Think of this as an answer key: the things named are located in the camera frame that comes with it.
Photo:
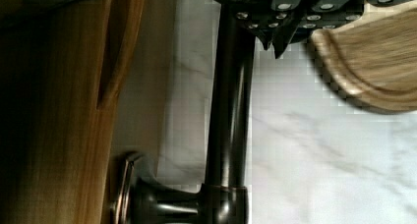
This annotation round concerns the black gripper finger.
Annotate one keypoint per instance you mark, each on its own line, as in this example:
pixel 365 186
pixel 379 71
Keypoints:
pixel 254 16
pixel 301 17

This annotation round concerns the black drawer handle bar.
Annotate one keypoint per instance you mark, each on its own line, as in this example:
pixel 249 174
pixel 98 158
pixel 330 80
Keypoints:
pixel 223 197

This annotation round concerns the wooden drawer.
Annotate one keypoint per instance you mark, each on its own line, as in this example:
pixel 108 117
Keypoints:
pixel 81 87

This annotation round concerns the wooden serving tray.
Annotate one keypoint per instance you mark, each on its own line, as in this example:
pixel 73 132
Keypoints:
pixel 372 61

